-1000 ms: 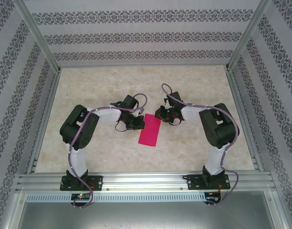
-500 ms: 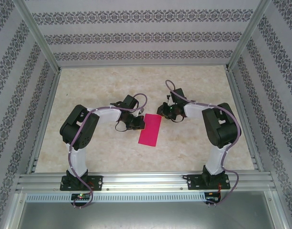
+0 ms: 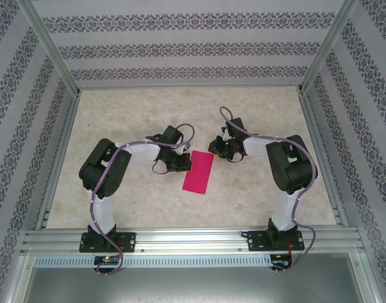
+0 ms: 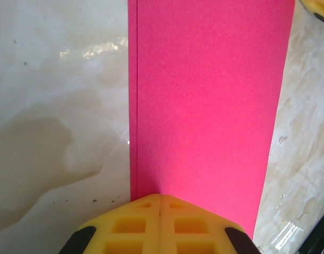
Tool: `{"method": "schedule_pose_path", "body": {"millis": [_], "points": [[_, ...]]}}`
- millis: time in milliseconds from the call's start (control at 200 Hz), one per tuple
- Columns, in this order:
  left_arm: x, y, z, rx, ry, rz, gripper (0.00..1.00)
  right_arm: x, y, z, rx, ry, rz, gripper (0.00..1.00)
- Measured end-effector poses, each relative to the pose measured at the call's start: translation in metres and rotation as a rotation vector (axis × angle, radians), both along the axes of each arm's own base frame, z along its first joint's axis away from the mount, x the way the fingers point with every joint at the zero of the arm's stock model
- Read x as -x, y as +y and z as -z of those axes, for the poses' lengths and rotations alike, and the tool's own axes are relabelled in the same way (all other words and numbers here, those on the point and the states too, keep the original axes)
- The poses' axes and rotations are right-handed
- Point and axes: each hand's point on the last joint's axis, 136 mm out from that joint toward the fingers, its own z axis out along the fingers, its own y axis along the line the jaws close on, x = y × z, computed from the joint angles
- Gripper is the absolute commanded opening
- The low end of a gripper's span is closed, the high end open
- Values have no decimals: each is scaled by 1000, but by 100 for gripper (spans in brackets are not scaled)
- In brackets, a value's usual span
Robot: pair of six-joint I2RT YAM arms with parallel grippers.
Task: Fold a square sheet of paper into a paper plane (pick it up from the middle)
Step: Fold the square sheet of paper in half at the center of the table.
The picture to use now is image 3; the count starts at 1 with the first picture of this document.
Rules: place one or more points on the pink paper sheet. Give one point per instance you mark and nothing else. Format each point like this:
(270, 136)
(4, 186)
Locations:
(197, 173)

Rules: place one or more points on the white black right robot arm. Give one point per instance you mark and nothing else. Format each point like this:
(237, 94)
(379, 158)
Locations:
(290, 170)

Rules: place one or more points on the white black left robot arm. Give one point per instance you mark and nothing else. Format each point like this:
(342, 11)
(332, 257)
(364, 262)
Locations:
(101, 164)

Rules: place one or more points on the left circuit board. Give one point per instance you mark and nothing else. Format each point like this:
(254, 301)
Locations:
(106, 260)

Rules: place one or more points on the circuit board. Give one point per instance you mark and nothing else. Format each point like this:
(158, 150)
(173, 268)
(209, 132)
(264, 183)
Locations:
(279, 260)
(106, 260)

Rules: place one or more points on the right circuit board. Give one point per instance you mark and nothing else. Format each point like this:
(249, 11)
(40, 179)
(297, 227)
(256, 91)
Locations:
(279, 260)

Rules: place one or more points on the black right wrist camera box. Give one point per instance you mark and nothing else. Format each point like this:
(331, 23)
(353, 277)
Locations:
(237, 124)

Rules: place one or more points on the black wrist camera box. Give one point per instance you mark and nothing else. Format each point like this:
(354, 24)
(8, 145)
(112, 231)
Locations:
(237, 124)
(172, 134)

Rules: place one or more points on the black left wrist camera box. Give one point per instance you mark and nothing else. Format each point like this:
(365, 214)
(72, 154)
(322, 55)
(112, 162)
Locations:
(172, 134)

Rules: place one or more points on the aluminium front rail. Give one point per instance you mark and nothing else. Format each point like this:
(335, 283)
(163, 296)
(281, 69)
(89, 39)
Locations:
(193, 240)

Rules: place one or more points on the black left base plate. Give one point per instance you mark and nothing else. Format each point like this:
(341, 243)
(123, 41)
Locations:
(130, 241)

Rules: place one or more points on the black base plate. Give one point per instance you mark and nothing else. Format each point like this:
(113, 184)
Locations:
(254, 241)
(130, 241)

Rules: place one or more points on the aluminium side rail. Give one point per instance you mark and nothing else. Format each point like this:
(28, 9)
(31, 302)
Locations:
(322, 158)
(59, 158)

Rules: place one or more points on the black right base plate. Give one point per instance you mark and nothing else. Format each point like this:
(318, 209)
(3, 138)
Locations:
(254, 241)

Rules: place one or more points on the aluminium frame post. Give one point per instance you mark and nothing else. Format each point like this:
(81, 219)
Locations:
(328, 47)
(54, 47)

